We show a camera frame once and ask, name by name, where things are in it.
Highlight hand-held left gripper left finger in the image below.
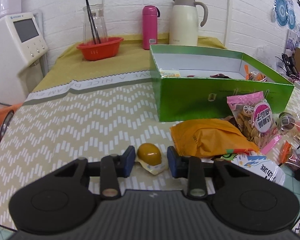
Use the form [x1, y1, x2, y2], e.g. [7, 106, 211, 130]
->
[54, 146, 136, 200]

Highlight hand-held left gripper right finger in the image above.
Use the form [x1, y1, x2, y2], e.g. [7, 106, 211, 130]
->
[167, 146, 248, 200]

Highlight yellow egg snack packet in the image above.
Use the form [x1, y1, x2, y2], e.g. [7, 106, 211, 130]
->
[136, 142, 165, 176]

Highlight white silver snack packet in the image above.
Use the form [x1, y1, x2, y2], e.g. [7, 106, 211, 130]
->
[220, 152, 286, 187]

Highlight orange snack packet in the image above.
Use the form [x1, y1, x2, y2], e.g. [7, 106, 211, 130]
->
[170, 119, 260, 158]

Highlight green cardboard box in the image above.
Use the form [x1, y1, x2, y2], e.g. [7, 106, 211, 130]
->
[149, 44, 295, 122]

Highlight pink seed snack packet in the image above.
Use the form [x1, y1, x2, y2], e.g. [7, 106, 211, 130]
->
[227, 91, 282, 155]

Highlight clear orange-edged snack packet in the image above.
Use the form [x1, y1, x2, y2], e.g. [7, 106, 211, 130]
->
[281, 140, 300, 172]

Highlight orange printed peanut packet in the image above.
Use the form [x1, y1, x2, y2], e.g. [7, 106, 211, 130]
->
[244, 65, 267, 82]

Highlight black power adapter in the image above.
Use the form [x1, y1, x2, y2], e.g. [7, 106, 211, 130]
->
[281, 53, 297, 75]

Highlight red plastic basket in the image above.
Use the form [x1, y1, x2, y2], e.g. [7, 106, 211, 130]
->
[76, 37, 124, 61]

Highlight pink thermos bottle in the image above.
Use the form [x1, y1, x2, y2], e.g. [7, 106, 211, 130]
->
[142, 5, 161, 50]

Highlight orange plastic basin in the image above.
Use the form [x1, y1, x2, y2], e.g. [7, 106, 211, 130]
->
[0, 103, 23, 121]

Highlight cream thermal jug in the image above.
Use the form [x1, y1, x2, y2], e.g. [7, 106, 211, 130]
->
[169, 0, 209, 47]

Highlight glass pitcher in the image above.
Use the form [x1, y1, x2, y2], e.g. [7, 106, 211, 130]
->
[82, 4, 108, 44]

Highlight black chopstick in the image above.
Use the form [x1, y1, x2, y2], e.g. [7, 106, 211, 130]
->
[87, 0, 102, 44]
[85, 0, 97, 44]

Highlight white water dispenser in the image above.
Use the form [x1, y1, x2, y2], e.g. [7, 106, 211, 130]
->
[0, 12, 49, 103]

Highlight wall picture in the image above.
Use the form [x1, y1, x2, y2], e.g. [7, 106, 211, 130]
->
[286, 29, 300, 53]

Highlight small blue round wall decoration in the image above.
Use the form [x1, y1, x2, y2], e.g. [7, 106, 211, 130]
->
[287, 9, 297, 29]

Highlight large blue round wall decoration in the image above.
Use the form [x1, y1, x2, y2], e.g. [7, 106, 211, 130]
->
[273, 0, 290, 28]

